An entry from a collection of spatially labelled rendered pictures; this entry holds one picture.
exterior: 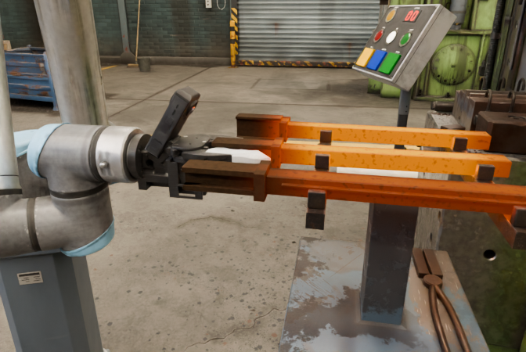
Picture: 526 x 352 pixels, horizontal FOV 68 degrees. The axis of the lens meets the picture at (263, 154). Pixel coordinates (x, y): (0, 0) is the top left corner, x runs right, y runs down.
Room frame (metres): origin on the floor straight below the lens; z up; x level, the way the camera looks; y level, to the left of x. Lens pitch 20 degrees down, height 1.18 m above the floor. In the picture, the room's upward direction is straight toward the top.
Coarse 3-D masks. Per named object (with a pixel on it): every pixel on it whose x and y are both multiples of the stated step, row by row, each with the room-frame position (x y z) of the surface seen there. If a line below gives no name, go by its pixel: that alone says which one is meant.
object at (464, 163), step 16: (224, 144) 0.54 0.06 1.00; (240, 144) 0.54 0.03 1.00; (256, 144) 0.54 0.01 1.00; (272, 144) 0.53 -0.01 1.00; (288, 144) 0.55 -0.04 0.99; (304, 144) 0.55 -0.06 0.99; (272, 160) 0.52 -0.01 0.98; (288, 160) 0.53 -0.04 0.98; (304, 160) 0.52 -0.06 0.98; (336, 160) 0.52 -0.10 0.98; (352, 160) 0.51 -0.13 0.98; (368, 160) 0.51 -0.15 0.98; (384, 160) 0.50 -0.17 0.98; (400, 160) 0.50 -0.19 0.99; (416, 160) 0.50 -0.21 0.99; (432, 160) 0.49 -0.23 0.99; (448, 160) 0.49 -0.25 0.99; (464, 160) 0.49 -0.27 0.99; (480, 160) 0.48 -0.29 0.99; (496, 160) 0.48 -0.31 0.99; (496, 176) 0.48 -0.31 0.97
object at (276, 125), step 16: (240, 128) 0.68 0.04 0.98; (256, 128) 0.67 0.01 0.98; (272, 128) 0.67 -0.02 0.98; (288, 128) 0.65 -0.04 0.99; (304, 128) 0.65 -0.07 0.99; (320, 128) 0.64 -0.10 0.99; (336, 128) 0.64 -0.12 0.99; (352, 128) 0.63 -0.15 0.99; (368, 128) 0.63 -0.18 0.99; (384, 128) 0.63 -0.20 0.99; (400, 128) 0.63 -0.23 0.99; (416, 128) 0.63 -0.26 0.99; (400, 144) 0.61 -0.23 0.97; (416, 144) 0.61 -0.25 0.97; (432, 144) 0.60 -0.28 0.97; (448, 144) 0.60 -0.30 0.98; (480, 144) 0.59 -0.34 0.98
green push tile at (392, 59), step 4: (388, 56) 1.41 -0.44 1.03; (392, 56) 1.39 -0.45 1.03; (396, 56) 1.37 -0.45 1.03; (400, 56) 1.35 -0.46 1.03; (384, 60) 1.42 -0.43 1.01; (388, 60) 1.40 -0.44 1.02; (392, 60) 1.37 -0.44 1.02; (396, 60) 1.35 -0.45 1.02; (384, 64) 1.40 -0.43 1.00; (388, 64) 1.38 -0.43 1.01; (392, 64) 1.36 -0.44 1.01; (380, 68) 1.41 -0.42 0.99; (384, 68) 1.39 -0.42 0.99; (388, 68) 1.36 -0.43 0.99; (392, 68) 1.35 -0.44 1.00; (380, 72) 1.41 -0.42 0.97; (384, 72) 1.37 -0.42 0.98; (388, 72) 1.35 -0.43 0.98
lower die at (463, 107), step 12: (456, 96) 1.02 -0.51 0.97; (480, 96) 0.89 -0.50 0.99; (492, 96) 0.88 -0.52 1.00; (504, 96) 0.88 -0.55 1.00; (516, 96) 0.87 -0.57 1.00; (456, 108) 1.00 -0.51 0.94; (468, 108) 0.89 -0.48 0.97; (480, 108) 0.85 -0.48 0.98; (492, 108) 0.84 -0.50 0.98; (504, 108) 0.83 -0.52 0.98; (516, 108) 0.83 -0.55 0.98; (468, 120) 0.87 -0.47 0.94
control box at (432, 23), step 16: (384, 16) 1.65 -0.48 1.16; (400, 16) 1.53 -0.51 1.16; (416, 16) 1.42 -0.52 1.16; (432, 16) 1.34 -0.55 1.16; (448, 16) 1.35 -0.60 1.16; (384, 32) 1.57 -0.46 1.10; (400, 32) 1.46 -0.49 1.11; (416, 32) 1.36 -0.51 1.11; (432, 32) 1.34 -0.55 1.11; (384, 48) 1.49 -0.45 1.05; (400, 48) 1.39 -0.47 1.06; (416, 48) 1.33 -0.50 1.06; (432, 48) 1.34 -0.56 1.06; (400, 64) 1.33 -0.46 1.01; (416, 64) 1.33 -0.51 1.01; (384, 80) 1.39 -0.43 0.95; (400, 80) 1.32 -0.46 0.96
